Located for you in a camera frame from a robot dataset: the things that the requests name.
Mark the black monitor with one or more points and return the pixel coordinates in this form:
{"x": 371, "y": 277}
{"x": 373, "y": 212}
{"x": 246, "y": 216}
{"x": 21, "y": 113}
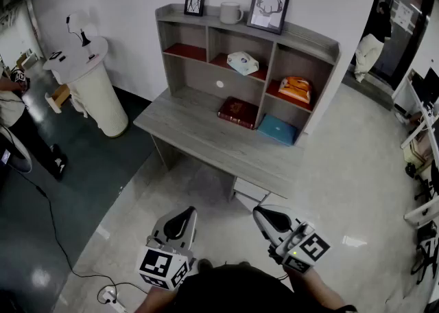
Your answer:
{"x": 432, "y": 85}

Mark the pink white card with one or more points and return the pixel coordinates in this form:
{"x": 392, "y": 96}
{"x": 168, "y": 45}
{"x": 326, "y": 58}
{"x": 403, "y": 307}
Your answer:
{"x": 92, "y": 58}

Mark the black table lamp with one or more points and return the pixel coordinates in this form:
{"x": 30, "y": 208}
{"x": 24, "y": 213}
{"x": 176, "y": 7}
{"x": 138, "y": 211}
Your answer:
{"x": 84, "y": 38}

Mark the wooden drawer box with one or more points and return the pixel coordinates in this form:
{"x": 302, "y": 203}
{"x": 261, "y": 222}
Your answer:
{"x": 60, "y": 97}

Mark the white paper notice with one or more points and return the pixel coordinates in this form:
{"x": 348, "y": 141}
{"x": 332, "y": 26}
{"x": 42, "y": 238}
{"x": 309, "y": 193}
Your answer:
{"x": 404, "y": 13}

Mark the person's dark shoe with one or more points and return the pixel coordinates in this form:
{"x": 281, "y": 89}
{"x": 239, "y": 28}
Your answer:
{"x": 204, "y": 265}

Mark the large black antler picture frame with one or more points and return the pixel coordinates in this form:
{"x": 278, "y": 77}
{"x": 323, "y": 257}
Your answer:
{"x": 269, "y": 9}

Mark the dark red book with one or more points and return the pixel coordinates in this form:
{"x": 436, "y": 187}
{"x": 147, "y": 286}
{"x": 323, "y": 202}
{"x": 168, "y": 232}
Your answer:
{"x": 237, "y": 112}

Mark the white tissues pack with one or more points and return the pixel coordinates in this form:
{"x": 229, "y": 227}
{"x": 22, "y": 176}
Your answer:
{"x": 241, "y": 62}

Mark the white round ribbed table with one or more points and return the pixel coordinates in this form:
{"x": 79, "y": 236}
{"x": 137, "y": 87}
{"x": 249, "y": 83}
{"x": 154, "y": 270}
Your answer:
{"x": 99, "y": 99}

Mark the person's left forearm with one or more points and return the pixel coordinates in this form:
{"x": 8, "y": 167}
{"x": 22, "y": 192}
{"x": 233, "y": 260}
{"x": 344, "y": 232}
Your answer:
{"x": 154, "y": 301}

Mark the small black picture frame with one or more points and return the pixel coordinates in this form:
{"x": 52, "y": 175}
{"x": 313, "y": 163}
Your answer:
{"x": 195, "y": 2}

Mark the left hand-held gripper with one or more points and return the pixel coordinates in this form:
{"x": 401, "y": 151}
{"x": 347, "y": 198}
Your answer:
{"x": 161, "y": 265}

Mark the person's black shirt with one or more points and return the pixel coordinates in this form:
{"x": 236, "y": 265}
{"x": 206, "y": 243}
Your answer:
{"x": 247, "y": 291}

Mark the grey wooden desk with shelves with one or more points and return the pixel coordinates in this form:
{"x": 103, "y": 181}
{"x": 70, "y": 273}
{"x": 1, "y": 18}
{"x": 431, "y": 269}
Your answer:
{"x": 192, "y": 75}

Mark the blue book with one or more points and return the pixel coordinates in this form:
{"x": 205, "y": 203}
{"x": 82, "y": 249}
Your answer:
{"x": 277, "y": 129}

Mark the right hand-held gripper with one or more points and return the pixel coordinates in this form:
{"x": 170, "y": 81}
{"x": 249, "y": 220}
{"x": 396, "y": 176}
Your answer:
{"x": 308, "y": 248}

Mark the white mug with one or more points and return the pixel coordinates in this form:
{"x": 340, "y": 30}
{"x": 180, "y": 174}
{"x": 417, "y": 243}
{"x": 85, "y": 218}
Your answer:
{"x": 229, "y": 13}

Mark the person's right forearm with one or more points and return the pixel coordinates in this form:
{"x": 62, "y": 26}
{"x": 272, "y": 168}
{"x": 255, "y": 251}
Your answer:
{"x": 315, "y": 287}

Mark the white drawer unit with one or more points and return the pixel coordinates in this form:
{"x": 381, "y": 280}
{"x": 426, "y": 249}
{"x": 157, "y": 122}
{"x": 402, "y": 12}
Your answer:
{"x": 248, "y": 188}

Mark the small black device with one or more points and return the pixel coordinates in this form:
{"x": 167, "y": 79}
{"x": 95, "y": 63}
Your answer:
{"x": 55, "y": 55}

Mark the white power strip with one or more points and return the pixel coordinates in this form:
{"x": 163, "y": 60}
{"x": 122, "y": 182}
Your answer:
{"x": 113, "y": 299}

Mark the black office chair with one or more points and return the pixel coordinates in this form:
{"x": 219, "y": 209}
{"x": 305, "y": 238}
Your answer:
{"x": 427, "y": 256}
{"x": 427, "y": 184}

